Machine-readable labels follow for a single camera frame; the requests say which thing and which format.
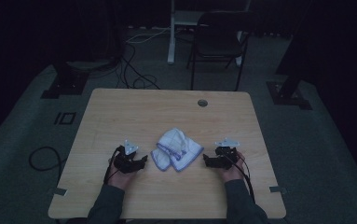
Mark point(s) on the black stand with square base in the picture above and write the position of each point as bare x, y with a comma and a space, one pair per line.
65, 85
289, 90

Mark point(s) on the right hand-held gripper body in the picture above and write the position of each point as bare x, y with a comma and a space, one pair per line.
227, 157

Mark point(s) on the grey round stand base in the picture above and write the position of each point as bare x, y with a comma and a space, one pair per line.
87, 64

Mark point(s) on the black folding chair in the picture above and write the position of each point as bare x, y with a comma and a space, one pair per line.
218, 46

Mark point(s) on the person's left hand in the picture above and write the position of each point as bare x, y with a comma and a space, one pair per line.
120, 179

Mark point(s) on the person's right hand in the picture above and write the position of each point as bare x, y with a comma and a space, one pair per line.
236, 173

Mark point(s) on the white cloth with purple edge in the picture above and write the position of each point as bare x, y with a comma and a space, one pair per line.
179, 146

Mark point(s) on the grey tape piece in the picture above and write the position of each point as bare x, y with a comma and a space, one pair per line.
58, 191
278, 189

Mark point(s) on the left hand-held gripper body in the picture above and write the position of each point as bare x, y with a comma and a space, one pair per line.
126, 161

